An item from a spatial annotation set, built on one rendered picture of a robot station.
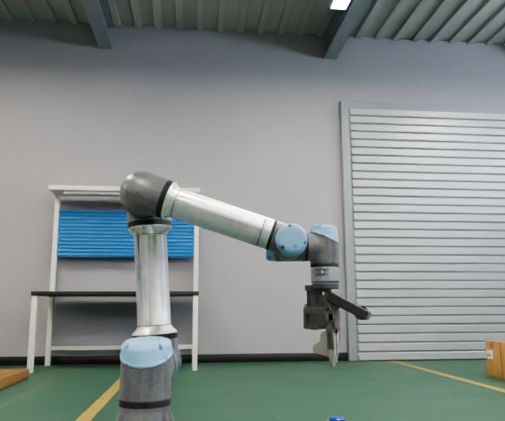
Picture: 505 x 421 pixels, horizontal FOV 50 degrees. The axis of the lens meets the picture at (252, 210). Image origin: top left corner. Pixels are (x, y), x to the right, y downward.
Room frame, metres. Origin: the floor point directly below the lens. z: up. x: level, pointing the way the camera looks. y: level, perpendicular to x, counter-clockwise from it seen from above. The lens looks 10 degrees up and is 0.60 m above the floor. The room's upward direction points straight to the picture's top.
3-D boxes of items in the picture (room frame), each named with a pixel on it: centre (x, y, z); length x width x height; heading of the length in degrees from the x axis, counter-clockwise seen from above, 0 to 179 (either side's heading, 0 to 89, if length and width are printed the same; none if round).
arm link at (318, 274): (1.42, -0.19, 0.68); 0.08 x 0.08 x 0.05
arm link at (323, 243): (1.42, -0.19, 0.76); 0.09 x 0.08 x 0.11; 91
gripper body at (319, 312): (1.42, -0.18, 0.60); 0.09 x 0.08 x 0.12; 68
